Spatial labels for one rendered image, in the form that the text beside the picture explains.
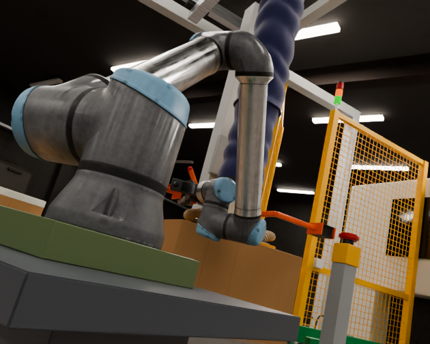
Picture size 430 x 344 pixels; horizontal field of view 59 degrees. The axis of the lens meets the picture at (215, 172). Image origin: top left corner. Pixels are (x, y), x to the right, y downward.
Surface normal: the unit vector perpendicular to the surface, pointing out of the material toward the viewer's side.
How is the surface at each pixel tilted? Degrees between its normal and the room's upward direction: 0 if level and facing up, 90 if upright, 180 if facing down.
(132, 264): 90
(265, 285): 90
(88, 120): 104
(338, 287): 90
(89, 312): 90
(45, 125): 111
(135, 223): 72
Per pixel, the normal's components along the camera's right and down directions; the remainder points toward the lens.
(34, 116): -0.46, -0.06
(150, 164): 0.64, -0.01
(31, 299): 0.79, 0.04
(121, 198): 0.43, -0.44
